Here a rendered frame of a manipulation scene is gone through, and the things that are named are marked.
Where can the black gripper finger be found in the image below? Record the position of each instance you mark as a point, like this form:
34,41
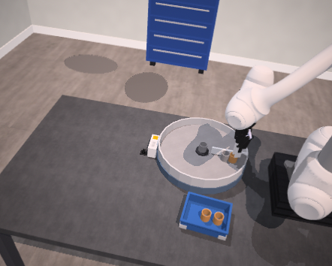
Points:
237,137
243,143

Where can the bronze bushing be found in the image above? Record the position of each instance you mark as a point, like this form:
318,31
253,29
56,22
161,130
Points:
232,159
220,217
205,212

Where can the blue crate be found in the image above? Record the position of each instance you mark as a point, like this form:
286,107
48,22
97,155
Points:
193,207

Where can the grey metal bushing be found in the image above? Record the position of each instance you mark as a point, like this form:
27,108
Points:
242,159
202,147
226,155

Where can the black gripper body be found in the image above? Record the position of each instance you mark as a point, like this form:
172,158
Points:
247,129

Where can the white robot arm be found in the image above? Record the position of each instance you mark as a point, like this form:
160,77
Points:
310,177

